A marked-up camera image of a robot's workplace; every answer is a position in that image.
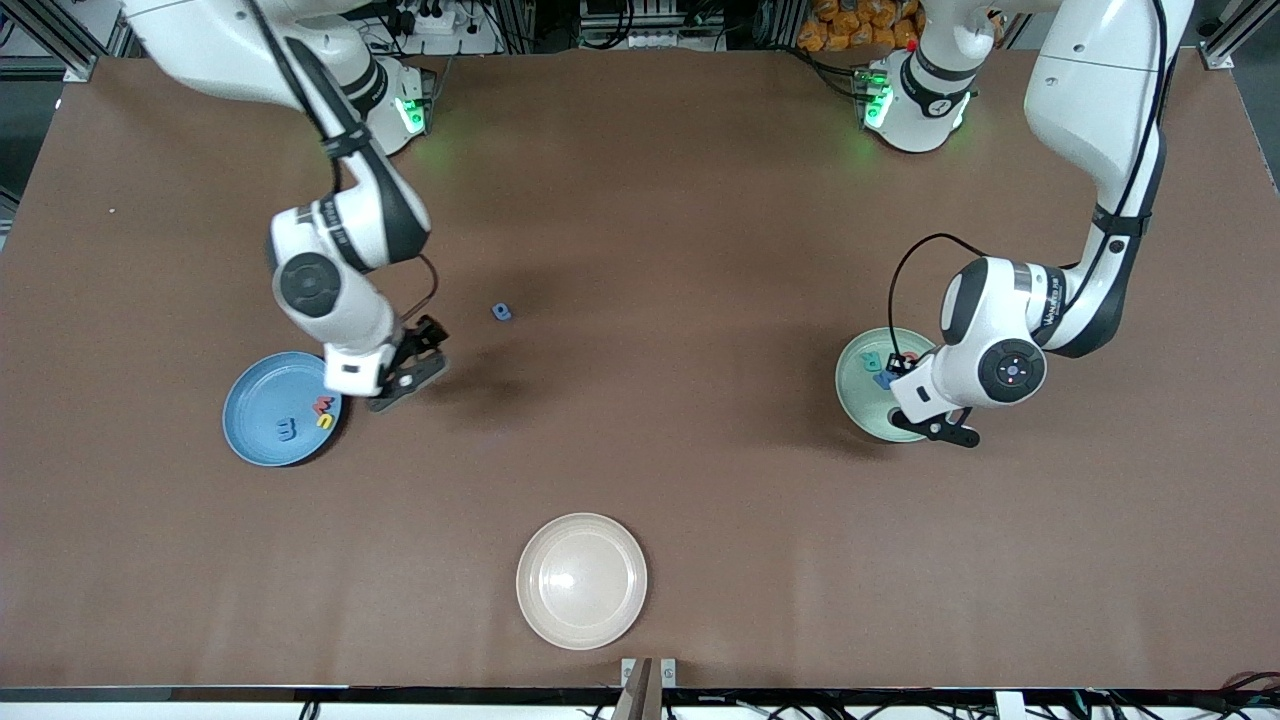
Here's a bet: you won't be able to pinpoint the green plate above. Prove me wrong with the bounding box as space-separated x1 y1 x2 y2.
835 327 946 444

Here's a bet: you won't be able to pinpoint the blue plate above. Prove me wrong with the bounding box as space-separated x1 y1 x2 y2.
222 351 343 468

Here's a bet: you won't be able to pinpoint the beige plate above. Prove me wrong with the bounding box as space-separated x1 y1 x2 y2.
516 513 649 651

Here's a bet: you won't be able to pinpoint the white power strip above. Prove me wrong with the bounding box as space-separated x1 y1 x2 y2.
385 0 501 56

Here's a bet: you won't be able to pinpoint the orange snack bags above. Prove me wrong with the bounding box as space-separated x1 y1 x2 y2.
798 0 921 53

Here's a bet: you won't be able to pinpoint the grey equipment rack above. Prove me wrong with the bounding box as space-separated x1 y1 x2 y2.
580 0 726 51

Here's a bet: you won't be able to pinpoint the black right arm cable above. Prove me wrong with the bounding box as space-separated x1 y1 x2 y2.
245 0 440 323

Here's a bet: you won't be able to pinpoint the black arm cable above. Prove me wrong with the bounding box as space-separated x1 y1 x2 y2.
245 0 440 323
887 0 1171 359

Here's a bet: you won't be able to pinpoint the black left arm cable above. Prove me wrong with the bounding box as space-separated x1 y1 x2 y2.
887 0 1171 359

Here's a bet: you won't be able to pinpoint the metal table edge bracket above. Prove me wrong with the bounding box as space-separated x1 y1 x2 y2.
612 657 677 720

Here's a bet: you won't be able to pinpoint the aluminium frame profile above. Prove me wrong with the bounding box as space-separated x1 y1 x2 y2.
1203 0 1280 71
0 0 98 83

